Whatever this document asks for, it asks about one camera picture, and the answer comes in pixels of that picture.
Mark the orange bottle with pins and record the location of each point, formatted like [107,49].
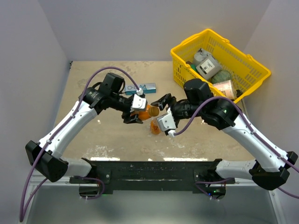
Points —
[154,127]
[143,115]

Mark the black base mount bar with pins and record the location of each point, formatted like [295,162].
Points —
[194,176]

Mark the teal toothpaste box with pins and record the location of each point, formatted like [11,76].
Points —
[147,88]

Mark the green item in basket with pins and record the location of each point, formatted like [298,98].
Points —
[193,67]

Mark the pink cup package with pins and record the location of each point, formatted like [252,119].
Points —
[226,88]

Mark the yellow plastic basket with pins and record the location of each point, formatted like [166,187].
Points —
[247,73]

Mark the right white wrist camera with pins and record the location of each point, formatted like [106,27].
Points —
[167,123]

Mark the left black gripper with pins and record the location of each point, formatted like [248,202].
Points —
[133,118]

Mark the green round netted item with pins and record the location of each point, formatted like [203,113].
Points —
[221,76]

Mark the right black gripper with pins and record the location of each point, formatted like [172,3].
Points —
[162,102]

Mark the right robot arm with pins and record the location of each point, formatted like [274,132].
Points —
[268,169]

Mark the orange cap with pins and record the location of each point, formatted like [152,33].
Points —
[153,111]

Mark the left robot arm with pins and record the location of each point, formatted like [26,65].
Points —
[46,154]

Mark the small black item in basket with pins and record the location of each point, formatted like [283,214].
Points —
[238,93]

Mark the aluminium rail frame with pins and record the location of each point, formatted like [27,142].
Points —
[243,203]

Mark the grey pouch with label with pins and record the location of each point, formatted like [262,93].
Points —
[206,65]

